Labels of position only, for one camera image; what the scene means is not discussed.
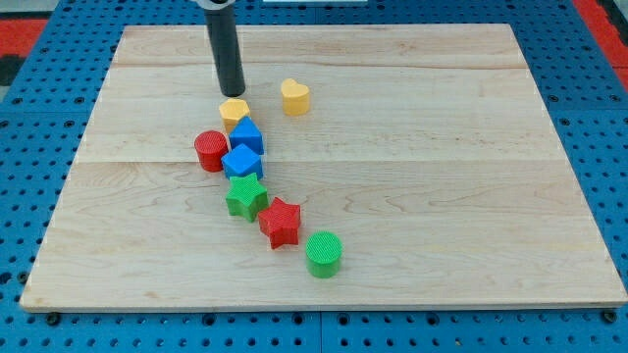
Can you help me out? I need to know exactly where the blue triangle block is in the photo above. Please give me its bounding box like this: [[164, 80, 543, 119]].
[[229, 116, 264, 155]]

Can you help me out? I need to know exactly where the red star block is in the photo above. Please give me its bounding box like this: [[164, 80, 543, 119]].
[[258, 197, 301, 249]]

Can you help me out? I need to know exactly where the green star block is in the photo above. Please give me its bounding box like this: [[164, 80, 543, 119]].
[[226, 173, 269, 223]]

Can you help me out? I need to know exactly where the green cylinder block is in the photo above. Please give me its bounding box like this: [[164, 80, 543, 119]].
[[305, 230, 342, 278]]

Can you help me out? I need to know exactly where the blue cube block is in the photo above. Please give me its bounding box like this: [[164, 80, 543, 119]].
[[221, 144, 264, 179]]

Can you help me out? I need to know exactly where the yellow heart block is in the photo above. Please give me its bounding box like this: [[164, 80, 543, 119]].
[[281, 78, 310, 116]]

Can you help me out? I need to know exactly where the yellow pentagon block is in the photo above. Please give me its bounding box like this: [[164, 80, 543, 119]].
[[219, 98, 250, 133]]

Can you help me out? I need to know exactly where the red cylinder block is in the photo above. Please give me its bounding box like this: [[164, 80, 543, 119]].
[[193, 130, 229, 173]]

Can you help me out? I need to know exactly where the wooden board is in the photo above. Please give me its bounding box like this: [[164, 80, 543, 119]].
[[20, 24, 627, 313]]

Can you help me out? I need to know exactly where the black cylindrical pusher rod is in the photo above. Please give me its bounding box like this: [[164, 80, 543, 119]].
[[204, 4, 245, 97]]

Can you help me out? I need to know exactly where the silver rod mount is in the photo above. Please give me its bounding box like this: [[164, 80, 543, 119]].
[[193, 0, 236, 11]]

